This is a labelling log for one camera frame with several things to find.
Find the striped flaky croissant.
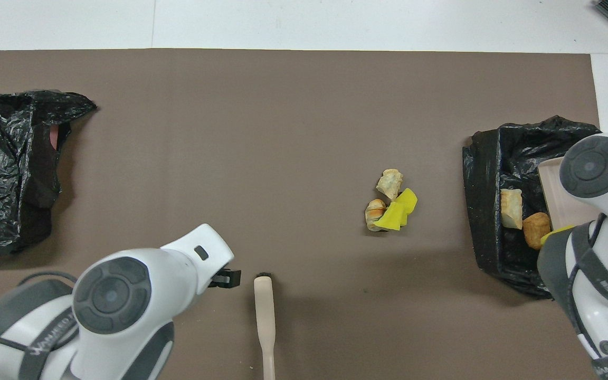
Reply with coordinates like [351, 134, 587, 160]
[500, 189, 524, 230]

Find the beige hand brush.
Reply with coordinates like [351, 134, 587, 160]
[254, 273, 277, 380]

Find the notched yellow green sponge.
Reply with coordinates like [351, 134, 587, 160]
[540, 224, 576, 244]

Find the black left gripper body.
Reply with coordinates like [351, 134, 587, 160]
[208, 268, 242, 289]

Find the beige plastic dustpan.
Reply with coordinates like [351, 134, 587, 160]
[538, 157, 600, 230]

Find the brown round bun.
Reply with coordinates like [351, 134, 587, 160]
[522, 212, 552, 250]

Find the brown table mat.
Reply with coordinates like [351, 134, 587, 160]
[0, 49, 608, 380]

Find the small glazed croissant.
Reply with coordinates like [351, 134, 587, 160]
[365, 199, 387, 231]

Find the black plastic bin bag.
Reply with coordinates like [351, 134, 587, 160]
[462, 115, 603, 300]
[0, 90, 98, 257]

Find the pale torn bread piece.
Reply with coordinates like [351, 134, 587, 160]
[376, 169, 404, 201]

